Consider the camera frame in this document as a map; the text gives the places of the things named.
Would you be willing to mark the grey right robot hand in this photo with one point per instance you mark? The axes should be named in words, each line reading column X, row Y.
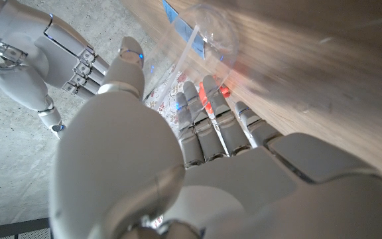
column 28, row 40

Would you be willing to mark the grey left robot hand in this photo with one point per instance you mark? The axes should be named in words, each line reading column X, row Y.
column 128, row 159

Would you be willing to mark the clear spray bottle black cap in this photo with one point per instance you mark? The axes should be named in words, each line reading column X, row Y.
column 217, row 33

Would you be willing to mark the orange spiky stress ball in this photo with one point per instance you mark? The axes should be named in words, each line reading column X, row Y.
column 204, row 96

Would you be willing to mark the grey mesh panel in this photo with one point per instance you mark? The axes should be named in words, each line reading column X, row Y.
column 12, row 230

